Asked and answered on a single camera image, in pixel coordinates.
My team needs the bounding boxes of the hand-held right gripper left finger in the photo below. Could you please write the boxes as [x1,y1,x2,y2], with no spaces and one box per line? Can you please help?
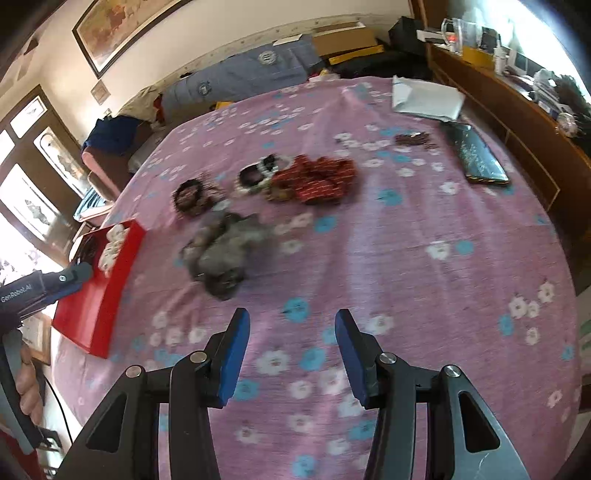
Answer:
[55,308,251,480]

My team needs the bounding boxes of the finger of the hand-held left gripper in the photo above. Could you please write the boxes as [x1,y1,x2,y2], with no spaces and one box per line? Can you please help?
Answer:
[44,262,94,303]

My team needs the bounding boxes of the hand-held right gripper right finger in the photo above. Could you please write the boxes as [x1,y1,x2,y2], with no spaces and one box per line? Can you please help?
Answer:
[335,308,532,480]

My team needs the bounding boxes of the red tray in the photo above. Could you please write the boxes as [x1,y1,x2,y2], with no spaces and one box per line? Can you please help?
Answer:
[51,220,147,359]

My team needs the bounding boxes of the grey scrunchie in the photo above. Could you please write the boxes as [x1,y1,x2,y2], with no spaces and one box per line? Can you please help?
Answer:
[180,211,275,301]

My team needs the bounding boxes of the black sparkly scrunchie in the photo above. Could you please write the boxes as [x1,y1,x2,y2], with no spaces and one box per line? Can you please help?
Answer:
[172,175,222,216]

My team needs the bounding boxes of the red plaid scrunchie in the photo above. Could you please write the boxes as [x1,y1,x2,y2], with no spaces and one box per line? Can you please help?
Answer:
[295,174,358,205]

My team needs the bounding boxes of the black beaded hair tie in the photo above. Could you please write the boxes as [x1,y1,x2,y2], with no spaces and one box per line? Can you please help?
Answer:
[238,164,269,192]

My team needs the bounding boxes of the red dotted scrunchie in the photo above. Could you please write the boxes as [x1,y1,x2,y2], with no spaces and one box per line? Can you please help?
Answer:
[288,154,357,182]

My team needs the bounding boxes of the white pearl bracelet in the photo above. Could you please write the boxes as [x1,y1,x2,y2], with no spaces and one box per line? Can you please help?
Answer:
[259,154,294,178]

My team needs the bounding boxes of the person's left hand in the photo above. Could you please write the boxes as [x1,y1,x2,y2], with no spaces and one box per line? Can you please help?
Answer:
[16,344,48,420]

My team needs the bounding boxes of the white dotted scrunchie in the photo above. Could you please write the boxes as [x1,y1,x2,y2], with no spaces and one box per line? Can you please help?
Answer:
[99,224,132,278]

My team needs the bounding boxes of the light blue cushion cloth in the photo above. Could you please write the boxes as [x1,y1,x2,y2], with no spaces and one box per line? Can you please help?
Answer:
[74,189,114,220]

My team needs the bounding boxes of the brown armchair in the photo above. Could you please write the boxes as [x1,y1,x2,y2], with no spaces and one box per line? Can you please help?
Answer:
[81,143,136,202]

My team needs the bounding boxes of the pink floral bedsheet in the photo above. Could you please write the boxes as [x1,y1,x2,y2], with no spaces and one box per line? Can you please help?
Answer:
[48,76,583,480]

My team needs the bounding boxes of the wooden glass door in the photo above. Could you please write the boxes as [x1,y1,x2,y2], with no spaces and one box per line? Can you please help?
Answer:
[0,85,93,243]

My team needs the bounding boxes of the dark blue cloth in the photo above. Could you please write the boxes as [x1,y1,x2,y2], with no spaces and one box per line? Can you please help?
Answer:
[83,115,154,156]

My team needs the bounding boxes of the black glossy flat case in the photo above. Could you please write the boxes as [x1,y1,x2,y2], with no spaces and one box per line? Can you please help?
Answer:
[443,122,510,185]

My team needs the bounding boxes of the blue-grey quilt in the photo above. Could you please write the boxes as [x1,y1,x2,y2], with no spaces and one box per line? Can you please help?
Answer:
[161,34,324,123]

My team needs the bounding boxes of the white paper envelope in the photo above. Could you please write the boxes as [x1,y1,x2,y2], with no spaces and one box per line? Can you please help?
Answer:
[392,75,466,123]

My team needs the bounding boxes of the wooden cabinet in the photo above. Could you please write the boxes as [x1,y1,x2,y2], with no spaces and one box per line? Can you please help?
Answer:
[411,0,591,222]

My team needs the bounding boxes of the black clothing pile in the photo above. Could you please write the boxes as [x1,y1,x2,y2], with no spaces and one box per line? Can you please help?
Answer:
[332,48,435,83]

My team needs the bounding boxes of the cardboard box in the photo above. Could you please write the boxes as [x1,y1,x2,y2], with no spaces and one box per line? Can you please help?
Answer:
[311,21,379,58]

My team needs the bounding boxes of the clear glass jug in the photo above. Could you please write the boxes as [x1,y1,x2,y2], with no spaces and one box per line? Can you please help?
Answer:
[441,17,467,54]

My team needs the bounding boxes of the small wall plaque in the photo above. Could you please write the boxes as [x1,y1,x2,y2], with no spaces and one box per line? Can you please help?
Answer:
[90,79,112,105]

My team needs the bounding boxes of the small dark hair tie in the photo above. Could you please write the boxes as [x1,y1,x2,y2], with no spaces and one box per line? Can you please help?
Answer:
[394,131,437,149]

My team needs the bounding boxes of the framed wall picture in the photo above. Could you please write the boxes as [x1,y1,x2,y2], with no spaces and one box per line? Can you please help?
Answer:
[71,0,195,78]

